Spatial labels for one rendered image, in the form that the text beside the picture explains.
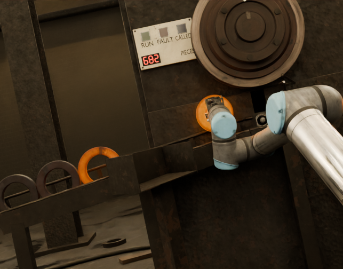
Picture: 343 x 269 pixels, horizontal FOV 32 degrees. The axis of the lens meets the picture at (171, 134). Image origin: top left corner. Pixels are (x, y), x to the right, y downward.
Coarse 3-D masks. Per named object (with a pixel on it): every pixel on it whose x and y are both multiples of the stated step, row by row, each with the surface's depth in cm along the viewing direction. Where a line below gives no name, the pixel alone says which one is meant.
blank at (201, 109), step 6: (210, 96) 250; (216, 96) 250; (204, 102) 250; (228, 102) 250; (198, 108) 250; (204, 108) 250; (228, 108) 250; (198, 114) 250; (204, 114) 250; (198, 120) 250; (204, 120) 250; (204, 126) 250; (210, 126) 250
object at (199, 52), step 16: (208, 0) 247; (288, 0) 247; (192, 32) 247; (304, 32) 247; (208, 64) 247; (288, 64) 247; (224, 80) 247; (240, 80) 247; (256, 80) 247; (272, 80) 247
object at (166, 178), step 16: (176, 144) 231; (112, 160) 221; (128, 160) 211; (144, 160) 234; (160, 160) 239; (176, 160) 233; (192, 160) 224; (112, 176) 223; (128, 176) 213; (144, 176) 234; (160, 176) 237; (176, 176) 223; (112, 192) 225; (128, 192) 215; (160, 192) 222; (160, 208) 223; (176, 208) 225; (160, 224) 225; (176, 224) 224; (176, 240) 223; (176, 256) 222
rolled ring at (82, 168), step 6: (90, 150) 249; (96, 150) 249; (102, 150) 249; (108, 150) 249; (84, 156) 249; (90, 156) 249; (108, 156) 249; (114, 156) 249; (84, 162) 249; (78, 168) 249; (84, 168) 249; (84, 174) 249; (84, 180) 249; (90, 180) 249
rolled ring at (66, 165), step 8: (48, 168) 250; (56, 168) 250; (64, 168) 250; (72, 168) 250; (40, 176) 250; (72, 176) 250; (40, 184) 250; (80, 184) 250; (40, 192) 250; (48, 192) 251
